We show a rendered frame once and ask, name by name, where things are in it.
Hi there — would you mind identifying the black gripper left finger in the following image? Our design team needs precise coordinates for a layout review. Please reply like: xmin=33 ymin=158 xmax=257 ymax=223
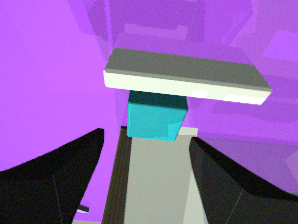
xmin=0 ymin=128 xmax=104 ymax=224

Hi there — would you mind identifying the teal block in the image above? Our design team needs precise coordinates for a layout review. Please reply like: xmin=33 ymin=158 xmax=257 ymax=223
xmin=127 ymin=90 xmax=188 ymax=141

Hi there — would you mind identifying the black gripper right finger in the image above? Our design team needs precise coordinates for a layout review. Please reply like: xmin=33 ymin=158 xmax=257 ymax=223
xmin=189 ymin=137 xmax=298 ymax=224

